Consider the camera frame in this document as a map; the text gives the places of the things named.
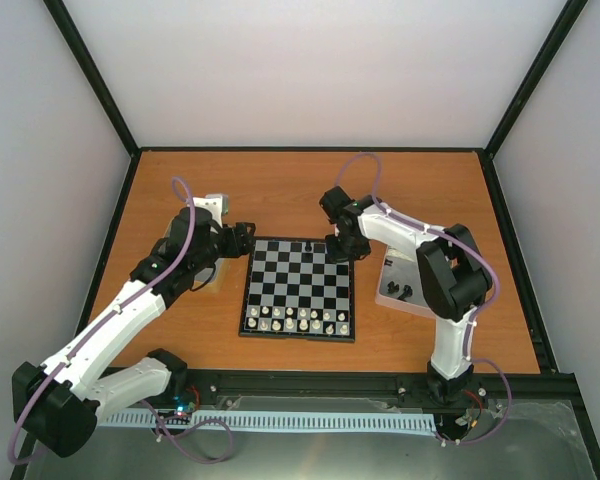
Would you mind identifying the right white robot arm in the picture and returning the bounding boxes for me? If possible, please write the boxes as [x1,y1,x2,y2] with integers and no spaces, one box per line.
[319,186,499,405]

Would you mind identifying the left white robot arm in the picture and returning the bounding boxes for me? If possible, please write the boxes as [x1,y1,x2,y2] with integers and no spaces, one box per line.
[11,200,256,458]

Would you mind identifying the black chess piece in tray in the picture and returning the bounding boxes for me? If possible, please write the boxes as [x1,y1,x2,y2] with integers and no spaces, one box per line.
[387,281,400,295]
[398,285,413,301]

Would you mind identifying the left green-lit circuit board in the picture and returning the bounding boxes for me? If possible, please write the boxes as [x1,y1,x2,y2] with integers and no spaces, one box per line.
[158,386,201,425]

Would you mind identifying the left metal tray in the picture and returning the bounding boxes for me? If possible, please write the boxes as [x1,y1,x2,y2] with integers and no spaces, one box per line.
[164,219,231,294]

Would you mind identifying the right pink tray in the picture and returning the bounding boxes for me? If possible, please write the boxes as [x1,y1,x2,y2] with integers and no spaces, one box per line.
[375,246,435,319]

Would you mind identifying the black and silver chessboard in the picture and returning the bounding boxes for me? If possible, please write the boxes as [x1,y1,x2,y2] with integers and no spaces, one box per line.
[239,237,355,343]

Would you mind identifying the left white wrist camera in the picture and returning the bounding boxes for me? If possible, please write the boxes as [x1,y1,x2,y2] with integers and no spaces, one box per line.
[193,193,229,217]

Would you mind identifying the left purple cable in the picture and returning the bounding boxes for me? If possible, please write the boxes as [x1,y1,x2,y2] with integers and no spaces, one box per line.
[7,175,234,464]

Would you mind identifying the light blue cable duct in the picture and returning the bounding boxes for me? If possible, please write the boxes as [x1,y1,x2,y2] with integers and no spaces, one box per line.
[97,407,439,434]

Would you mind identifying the black aluminium frame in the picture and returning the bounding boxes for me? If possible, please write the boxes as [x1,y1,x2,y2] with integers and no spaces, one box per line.
[43,1,600,479]

